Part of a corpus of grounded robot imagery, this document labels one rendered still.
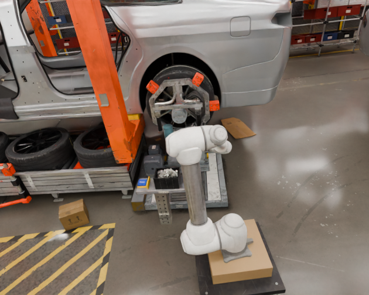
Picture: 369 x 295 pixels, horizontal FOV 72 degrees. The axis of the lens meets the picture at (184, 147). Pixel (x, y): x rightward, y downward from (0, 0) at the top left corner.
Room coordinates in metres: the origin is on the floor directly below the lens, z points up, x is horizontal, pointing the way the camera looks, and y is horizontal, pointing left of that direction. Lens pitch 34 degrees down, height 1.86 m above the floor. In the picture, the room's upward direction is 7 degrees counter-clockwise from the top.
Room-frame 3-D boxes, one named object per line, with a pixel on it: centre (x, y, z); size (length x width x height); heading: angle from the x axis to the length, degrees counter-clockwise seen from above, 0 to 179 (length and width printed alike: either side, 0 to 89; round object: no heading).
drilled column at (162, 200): (1.60, 0.24, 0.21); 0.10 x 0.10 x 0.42; 84
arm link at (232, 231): (0.97, -0.23, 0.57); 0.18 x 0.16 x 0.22; 98
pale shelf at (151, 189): (1.60, 0.21, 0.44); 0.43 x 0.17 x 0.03; 84
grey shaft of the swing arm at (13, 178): (2.02, 1.71, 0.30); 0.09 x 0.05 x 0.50; 84
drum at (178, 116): (2.09, 0.01, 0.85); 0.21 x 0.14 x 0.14; 174
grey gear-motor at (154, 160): (2.19, 0.31, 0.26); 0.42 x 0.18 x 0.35; 174
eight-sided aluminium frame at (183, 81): (2.16, 0.00, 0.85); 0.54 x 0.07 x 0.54; 84
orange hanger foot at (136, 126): (2.27, 0.51, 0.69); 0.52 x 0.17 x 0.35; 174
